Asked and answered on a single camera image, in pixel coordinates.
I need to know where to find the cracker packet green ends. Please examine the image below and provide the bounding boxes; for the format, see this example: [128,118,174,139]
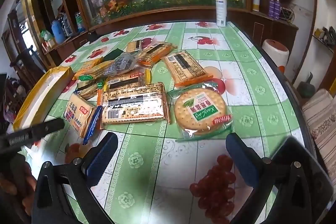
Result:
[73,57,116,81]

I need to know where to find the white spray bottle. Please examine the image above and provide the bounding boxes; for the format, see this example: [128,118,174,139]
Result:
[215,0,228,28]

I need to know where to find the dark wooden chair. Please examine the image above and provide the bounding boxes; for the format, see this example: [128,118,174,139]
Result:
[12,46,53,88]

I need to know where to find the dark green gourd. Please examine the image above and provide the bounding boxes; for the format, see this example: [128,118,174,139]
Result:
[297,72,320,99]

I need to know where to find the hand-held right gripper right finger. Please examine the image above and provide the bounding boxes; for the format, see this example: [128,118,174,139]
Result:
[225,133,335,224]

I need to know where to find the yellow bag of snack packets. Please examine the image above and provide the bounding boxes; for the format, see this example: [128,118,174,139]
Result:
[13,65,75,130]

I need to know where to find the striped cushion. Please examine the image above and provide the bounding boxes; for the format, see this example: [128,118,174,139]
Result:
[301,89,336,180]

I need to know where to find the orange packet blue edge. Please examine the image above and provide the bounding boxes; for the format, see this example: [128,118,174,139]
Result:
[64,93,103,146]

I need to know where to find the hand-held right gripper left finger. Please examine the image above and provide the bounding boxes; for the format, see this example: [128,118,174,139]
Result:
[31,132,118,224]

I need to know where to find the white and red stool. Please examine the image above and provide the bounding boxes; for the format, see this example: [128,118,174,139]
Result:
[262,39,290,67]

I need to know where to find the orange biscuit packet zigzag ends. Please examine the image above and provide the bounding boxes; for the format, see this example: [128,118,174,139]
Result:
[104,69,152,90]

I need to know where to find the large brown cracker packet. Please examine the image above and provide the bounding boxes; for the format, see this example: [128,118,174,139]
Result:
[101,102,171,125]

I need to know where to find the green plastic bag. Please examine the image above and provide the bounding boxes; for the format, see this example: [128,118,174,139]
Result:
[40,29,54,42]

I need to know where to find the clear silver snack packet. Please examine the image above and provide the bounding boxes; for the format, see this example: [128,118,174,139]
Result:
[104,53,137,76]

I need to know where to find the orange-trimmed cracker packet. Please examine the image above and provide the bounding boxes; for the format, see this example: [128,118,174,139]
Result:
[136,42,177,67]

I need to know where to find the round cracker packet green trim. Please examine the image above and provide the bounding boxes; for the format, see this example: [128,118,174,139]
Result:
[168,82,234,142]

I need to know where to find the square cracker packet orange ends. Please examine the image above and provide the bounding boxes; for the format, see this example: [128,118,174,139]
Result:
[161,50,214,88]

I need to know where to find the low wooden cabinet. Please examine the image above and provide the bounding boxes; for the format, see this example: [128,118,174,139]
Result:
[45,5,300,69]

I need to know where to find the dark green snack packet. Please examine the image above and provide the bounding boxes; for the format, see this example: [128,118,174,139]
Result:
[102,48,124,62]

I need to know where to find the green fruit-print tablecloth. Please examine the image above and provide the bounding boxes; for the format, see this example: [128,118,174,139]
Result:
[14,21,315,224]

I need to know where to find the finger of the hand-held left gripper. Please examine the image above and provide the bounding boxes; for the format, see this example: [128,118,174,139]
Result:
[0,118,65,153]

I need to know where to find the blue thermos flask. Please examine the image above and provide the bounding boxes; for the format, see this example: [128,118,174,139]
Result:
[51,20,65,44]

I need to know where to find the clear water bottles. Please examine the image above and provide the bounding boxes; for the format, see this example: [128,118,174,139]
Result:
[58,13,72,37]

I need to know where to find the person's left hand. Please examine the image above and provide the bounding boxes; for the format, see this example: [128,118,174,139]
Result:
[0,158,38,216]

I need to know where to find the small orange snack packet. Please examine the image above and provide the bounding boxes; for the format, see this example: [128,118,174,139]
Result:
[126,40,143,54]

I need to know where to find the large cracker packet orange edge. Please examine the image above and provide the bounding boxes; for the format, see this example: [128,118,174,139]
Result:
[97,83,168,107]

